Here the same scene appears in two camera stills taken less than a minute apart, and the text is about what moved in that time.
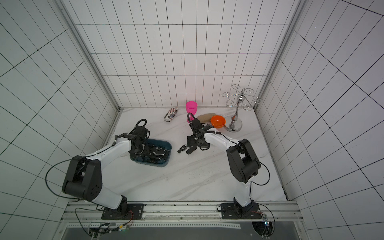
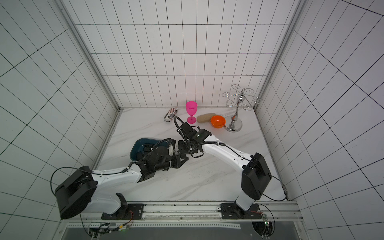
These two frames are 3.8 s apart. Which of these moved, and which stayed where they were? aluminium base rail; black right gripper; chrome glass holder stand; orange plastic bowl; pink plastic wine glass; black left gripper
Moved: black right gripper; black left gripper
Stayed: orange plastic bowl; pink plastic wine glass; chrome glass holder stand; aluminium base rail
